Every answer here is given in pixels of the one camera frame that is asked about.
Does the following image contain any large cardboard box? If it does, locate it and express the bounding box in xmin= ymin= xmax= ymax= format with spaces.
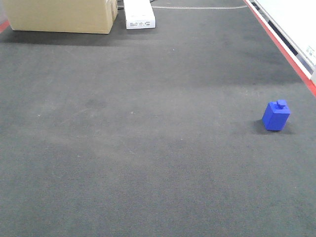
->
xmin=2 ymin=0 xmax=118 ymax=34

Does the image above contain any white whiteboard panel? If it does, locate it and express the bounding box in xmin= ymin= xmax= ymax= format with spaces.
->
xmin=255 ymin=0 xmax=316 ymax=75

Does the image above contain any blue plastic block part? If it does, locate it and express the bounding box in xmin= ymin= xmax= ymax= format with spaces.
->
xmin=262 ymin=99 xmax=291 ymax=131

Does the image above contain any long white carton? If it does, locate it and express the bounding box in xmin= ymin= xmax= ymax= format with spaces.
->
xmin=123 ymin=0 xmax=156 ymax=30

